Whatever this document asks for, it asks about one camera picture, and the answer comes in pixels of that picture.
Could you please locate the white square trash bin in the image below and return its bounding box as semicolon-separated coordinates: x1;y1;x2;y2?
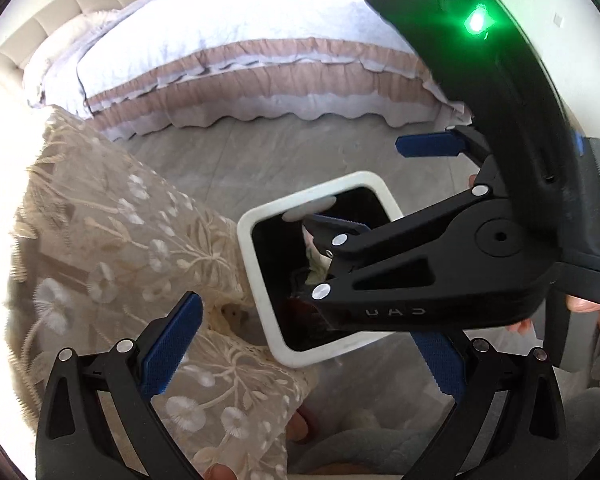
237;171;402;368

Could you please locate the person's left hand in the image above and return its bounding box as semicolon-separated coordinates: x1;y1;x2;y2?
201;408;311;480

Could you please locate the beige embroidered tablecloth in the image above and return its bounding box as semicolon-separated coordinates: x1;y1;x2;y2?
0;107;315;479

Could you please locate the bed with lavender cover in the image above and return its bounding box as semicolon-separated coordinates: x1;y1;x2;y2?
22;0;470;140

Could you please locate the black camera box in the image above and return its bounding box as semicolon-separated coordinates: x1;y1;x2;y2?
365;0;600;304

